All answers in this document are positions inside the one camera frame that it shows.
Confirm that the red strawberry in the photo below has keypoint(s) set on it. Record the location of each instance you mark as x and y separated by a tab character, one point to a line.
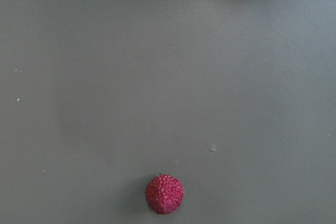
164	194

